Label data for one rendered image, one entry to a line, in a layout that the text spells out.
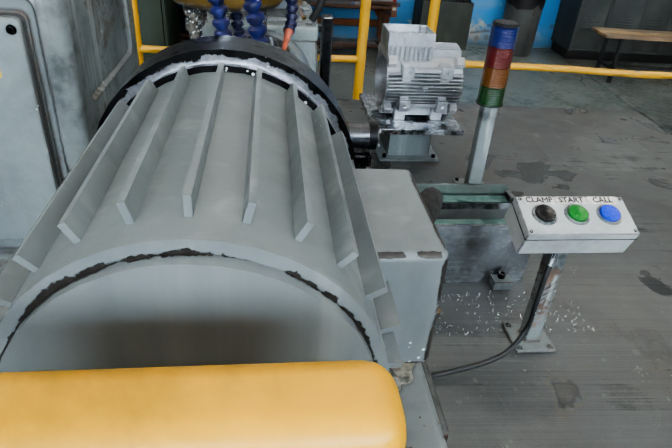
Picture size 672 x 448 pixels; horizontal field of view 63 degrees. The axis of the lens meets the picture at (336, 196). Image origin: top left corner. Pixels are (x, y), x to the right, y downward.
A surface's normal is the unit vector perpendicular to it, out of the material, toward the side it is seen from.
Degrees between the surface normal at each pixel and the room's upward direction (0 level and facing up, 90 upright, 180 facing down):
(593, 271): 0
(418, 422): 0
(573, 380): 0
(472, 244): 90
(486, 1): 90
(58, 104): 90
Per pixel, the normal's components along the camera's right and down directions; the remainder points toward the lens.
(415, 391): 0.07, -0.87
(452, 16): 0.06, 0.51
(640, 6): -0.22, 0.47
